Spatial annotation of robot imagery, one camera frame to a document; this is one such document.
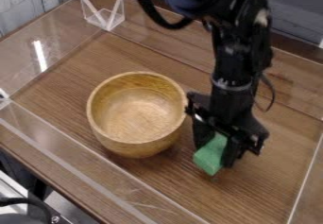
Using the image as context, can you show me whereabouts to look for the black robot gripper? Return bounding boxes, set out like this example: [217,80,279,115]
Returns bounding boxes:
[185,90,269,168]

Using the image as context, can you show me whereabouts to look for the green rectangular block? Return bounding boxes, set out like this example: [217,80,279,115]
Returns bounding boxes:
[193,133,227,176]

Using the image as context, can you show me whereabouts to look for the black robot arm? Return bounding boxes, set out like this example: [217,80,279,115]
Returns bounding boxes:
[137,0,272,167]

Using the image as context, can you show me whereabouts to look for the brown wooden bowl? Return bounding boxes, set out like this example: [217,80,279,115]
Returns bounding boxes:
[85,71,187,159]

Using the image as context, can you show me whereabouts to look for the clear acrylic tray walls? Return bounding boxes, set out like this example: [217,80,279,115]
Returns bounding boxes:
[0,0,323,224]

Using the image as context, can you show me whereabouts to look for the clear acrylic corner bracket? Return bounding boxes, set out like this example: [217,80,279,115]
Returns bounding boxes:
[80,0,125,31]

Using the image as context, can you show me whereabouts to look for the black metal table bracket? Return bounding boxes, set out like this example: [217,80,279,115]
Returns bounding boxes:
[25,189,92,224]

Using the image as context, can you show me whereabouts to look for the black cable under table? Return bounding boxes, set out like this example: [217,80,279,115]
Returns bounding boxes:
[0,197,53,224]

